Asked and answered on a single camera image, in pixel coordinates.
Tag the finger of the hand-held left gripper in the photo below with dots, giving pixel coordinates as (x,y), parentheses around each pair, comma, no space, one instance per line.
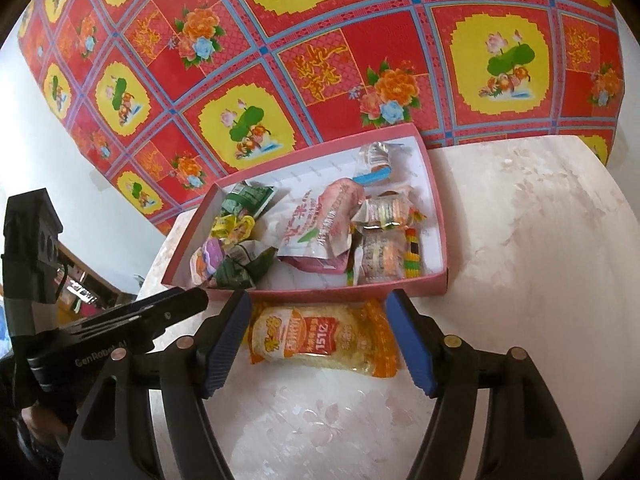
(185,297)
(125,327)

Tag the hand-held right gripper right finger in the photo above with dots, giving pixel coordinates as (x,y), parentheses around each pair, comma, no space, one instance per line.
(412,350)

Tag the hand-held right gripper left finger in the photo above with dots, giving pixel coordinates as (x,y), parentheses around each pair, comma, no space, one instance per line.
(227,345)

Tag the purple orange snack packet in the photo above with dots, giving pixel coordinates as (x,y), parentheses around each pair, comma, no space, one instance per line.
(207,257)

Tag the green snack packet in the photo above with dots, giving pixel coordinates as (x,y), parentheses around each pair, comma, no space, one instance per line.
(245,265)
(247,197)

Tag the small yellow snack packet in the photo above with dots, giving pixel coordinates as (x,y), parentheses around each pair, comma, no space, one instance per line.
(246,228)

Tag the orange rice cracker packet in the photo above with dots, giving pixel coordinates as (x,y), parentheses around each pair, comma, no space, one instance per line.
(320,335)

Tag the clear rainbow candy packet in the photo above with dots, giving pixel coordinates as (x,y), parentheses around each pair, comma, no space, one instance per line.
(392,210)
(385,257)

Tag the white pink spout pouch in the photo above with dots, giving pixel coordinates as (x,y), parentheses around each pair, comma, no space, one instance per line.
(320,225)

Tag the pink cardboard box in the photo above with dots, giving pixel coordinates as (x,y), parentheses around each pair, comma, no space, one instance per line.
(320,172)

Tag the clear blue-edged candy packet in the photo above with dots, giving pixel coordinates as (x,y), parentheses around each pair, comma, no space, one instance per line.
(377,162)

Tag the wooden shelf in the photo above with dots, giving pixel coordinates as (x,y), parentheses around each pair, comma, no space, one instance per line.
(95,285)

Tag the red floral printed cloth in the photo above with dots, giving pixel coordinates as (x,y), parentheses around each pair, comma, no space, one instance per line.
(350,35)

